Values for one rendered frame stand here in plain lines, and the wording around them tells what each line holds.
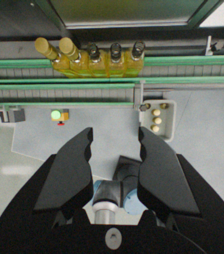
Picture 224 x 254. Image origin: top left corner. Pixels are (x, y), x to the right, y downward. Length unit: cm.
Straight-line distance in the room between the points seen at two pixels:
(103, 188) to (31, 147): 56
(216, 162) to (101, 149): 72
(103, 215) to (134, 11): 69
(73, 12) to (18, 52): 38
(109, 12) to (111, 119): 47
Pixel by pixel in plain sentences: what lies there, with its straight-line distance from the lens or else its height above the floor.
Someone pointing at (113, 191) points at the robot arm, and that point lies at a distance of 61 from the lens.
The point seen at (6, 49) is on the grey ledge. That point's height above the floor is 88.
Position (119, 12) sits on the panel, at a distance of 48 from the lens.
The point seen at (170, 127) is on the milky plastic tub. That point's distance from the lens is 71.
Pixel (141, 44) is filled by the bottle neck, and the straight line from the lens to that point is 37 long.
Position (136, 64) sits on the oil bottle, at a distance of 40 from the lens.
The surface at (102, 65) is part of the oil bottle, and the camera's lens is 40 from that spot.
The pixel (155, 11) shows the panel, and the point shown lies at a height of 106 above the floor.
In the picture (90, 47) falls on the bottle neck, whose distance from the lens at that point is 37.
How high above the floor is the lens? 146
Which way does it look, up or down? 79 degrees down
